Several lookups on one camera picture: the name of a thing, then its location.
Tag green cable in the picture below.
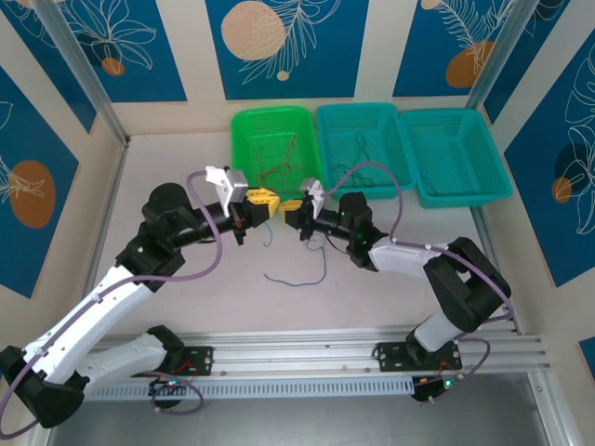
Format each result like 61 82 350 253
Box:
330 163 375 188
353 131 373 162

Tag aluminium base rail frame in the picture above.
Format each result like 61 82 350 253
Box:
87 327 545 373

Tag green plastic basket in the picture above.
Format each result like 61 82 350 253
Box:
231 105 325 206

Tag aluminium frame post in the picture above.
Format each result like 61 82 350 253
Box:
467 0 548 111
32 0 132 150

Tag light blue cable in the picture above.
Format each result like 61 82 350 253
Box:
263 234 328 288

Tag white slotted cable duct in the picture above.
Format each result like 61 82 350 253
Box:
87 374 415 401

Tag thin red cable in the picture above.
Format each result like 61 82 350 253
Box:
254 146 276 187

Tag teal plastic basket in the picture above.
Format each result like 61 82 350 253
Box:
399 108 514 209
315 101 418 203

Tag brown strings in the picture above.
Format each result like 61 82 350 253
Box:
255 134 310 191

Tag aluminium side rail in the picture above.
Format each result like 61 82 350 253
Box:
73 138 131 326

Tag small electronics board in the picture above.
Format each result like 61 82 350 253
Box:
148 376 187 397
412 374 459 404

